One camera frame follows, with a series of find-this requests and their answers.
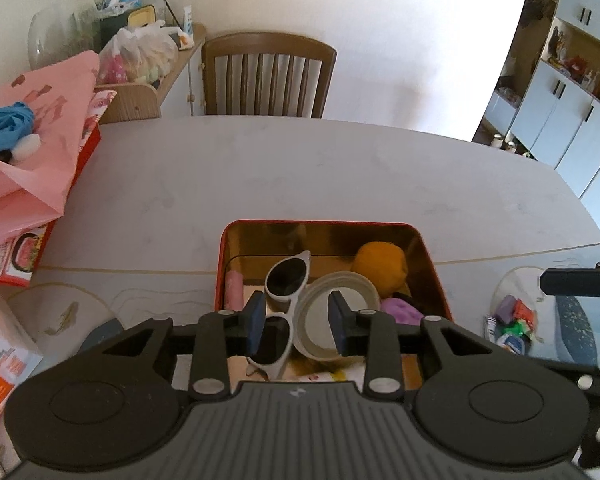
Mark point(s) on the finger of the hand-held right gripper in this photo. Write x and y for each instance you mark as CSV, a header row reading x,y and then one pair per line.
x,y
572,282

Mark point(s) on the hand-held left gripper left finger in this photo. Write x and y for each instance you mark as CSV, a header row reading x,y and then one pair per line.
x,y
255,321

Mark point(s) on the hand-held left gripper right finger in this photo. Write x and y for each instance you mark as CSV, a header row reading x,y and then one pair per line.
x,y
337,321

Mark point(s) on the white yellow bottle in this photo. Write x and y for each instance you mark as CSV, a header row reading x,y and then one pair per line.
x,y
312,320

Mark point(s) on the pink tube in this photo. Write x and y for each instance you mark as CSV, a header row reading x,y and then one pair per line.
x,y
233,290

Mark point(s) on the white sunglasses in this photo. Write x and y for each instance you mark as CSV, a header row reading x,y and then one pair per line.
x,y
282,280

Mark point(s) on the purple spiky toy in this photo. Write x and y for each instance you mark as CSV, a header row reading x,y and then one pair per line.
x,y
400,310

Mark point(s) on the orange fruit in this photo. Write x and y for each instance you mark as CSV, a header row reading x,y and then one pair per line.
x,y
380,265

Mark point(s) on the red tin box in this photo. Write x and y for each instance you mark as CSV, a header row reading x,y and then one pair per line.
x,y
260,240

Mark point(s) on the small purple packet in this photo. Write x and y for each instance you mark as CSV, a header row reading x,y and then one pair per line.
x,y
505,309

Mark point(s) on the row of shelf ornaments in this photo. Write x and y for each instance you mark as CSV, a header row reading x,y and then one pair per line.
x,y
585,67

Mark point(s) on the red cardboard box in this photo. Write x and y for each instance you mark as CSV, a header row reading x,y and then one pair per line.
x,y
25,262

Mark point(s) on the wooden white sideboard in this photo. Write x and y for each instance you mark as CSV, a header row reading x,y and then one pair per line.
x,y
180,90

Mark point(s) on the orange white packet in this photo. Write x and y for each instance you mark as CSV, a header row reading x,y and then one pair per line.
x,y
0,385

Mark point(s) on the dark hanging bag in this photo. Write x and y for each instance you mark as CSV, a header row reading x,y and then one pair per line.
x,y
532,12

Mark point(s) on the wooden chair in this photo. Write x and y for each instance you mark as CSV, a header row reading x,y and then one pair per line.
x,y
270,42

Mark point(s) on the white fluffy ball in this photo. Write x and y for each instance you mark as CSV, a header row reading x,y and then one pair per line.
x,y
26,147

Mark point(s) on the clear plastic bag of items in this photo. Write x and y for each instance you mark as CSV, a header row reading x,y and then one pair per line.
x,y
140,52

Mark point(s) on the blue cloth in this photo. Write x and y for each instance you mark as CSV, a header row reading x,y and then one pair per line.
x,y
5,125

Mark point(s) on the teal box with yellow lid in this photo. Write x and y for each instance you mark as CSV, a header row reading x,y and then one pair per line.
x,y
142,15

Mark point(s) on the black stick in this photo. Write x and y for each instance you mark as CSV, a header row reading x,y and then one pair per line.
x,y
166,2

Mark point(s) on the grey blue wall cabinet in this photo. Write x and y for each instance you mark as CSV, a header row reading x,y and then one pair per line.
x,y
545,110

